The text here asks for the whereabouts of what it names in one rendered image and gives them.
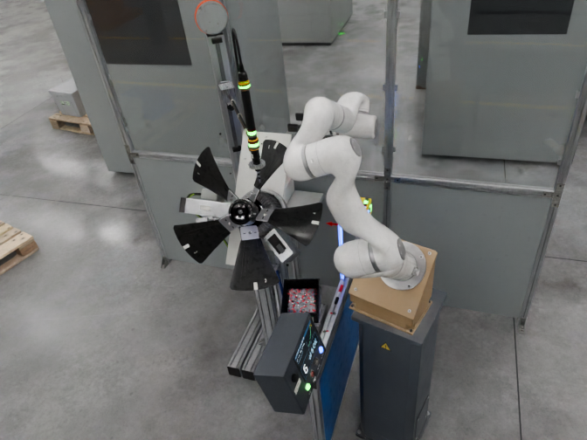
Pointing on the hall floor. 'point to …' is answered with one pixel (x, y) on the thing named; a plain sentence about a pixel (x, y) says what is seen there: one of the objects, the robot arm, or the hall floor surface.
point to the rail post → (317, 414)
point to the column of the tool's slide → (225, 103)
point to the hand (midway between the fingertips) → (293, 121)
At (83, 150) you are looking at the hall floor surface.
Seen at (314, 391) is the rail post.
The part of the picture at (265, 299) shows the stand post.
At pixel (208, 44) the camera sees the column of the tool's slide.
